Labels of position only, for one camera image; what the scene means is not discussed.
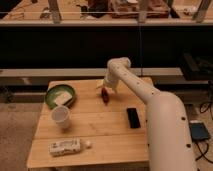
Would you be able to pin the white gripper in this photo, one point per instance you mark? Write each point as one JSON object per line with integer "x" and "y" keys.
{"x": 110, "y": 83}

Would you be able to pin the red pepper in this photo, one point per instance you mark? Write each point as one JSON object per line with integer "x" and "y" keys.
{"x": 104, "y": 95}

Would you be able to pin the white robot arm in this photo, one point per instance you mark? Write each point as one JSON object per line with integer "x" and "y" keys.
{"x": 169, "y": 141}

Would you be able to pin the black phone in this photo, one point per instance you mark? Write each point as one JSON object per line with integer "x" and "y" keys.
{"x": 133, "y": 118}

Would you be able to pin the wooden folding table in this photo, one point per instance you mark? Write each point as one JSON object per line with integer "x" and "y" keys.
{"x": 106, "y": 126}

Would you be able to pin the green plate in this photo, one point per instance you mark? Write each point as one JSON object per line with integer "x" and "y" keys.
{"x": 53, "y": 92}

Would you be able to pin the white block on plate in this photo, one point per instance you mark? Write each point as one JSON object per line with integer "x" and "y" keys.
{"x": 63, "y": 98}

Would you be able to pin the white plastic bottle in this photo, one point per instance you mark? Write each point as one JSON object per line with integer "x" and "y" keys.
{"x": 67, "y": 147}

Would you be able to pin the black box on floor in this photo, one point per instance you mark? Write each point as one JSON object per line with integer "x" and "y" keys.
{"x": 199, "y": 131}

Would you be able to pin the long background workbench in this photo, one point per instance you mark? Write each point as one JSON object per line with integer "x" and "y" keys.
{"x": 106, "y": 12}

